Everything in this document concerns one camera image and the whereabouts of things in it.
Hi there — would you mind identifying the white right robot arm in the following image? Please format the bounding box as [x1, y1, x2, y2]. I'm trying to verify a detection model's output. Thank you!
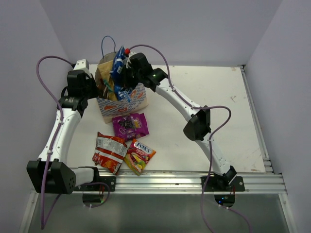
[126, 53, 237, 191]

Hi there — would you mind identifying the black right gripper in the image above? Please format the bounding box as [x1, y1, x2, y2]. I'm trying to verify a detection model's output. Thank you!
[119, 66, 142, 89]

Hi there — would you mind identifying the blue Doritos bag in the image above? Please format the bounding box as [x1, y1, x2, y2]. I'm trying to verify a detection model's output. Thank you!
[109, 46, 133, 102]

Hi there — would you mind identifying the red Doritos bag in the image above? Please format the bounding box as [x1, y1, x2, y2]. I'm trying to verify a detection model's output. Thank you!
[92, 132, 127, 175]

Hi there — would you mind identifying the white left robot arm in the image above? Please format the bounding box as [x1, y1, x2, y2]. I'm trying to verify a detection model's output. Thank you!
[26, 68, 101, 194]

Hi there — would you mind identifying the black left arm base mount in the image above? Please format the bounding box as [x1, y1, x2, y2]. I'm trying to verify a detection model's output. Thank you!
[72, 166, 116, 192]

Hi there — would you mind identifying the brown Kettle chips bag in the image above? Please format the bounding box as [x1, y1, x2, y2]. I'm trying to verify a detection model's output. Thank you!
[98, 79, 116, 101]

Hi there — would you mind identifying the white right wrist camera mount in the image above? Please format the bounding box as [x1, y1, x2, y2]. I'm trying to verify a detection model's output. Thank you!
[124, 48, 135, 68]

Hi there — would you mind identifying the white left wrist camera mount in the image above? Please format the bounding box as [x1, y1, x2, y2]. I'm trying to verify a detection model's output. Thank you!
[73, 59, 89, 73]

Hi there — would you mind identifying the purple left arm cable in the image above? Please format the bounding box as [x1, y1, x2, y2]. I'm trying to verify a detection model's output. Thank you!
[36, 55, 110, 230]

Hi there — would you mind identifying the purple candy bag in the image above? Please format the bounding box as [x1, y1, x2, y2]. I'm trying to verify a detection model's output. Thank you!
[112, 113, 149, 141]

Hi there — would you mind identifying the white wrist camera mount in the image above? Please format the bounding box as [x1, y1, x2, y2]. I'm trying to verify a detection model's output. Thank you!
[73, 59, 89, 73]
[124, 48, 135, 68]

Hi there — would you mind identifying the tan kraft snack bag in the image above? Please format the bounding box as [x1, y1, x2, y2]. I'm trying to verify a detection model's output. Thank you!
[95, 58, 117, 101]

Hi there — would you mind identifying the blue checkered paper bag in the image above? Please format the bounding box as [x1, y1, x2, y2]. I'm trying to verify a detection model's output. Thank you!
[96, 35, 149, 125]

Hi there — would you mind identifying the aluminium front rail frame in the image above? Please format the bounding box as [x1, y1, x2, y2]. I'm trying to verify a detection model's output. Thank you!
[18, 169, 298, 233]

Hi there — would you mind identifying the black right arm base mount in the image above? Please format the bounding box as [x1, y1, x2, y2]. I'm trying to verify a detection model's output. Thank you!
[200, 167, 245, 192]

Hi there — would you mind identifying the colourful Fox's candy bag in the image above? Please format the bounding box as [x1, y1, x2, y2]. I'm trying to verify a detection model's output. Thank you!
[124, 139, 156, 176]

